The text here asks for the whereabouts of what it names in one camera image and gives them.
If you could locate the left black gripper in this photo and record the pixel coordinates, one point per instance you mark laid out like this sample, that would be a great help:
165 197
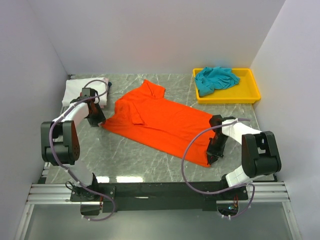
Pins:
101 118

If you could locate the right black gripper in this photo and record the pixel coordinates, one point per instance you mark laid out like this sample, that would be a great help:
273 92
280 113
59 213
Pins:
213 153

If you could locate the orange t-shirt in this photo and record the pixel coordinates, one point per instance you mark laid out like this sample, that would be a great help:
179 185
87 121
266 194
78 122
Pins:
145 116

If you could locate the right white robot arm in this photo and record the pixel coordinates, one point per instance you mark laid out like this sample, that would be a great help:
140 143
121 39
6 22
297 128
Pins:
259 151

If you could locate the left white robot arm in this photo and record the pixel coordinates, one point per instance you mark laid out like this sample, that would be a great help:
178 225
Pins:
59 139

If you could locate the folded dark blue t-shirt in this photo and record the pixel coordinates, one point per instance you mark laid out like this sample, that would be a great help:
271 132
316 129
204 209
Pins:
109 86

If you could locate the folded white t-shirt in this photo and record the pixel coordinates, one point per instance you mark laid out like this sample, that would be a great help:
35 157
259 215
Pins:
74 87

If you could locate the yellow plastic tray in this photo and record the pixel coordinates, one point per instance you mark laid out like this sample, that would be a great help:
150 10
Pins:
246 92

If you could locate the teal t-shirt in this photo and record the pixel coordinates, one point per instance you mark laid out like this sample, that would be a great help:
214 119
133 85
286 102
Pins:
210 79

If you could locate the black base beam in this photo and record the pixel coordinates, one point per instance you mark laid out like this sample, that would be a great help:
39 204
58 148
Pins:
143 196

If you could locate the aluminium frame rail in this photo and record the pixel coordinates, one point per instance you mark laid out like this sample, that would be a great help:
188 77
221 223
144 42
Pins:
58 194

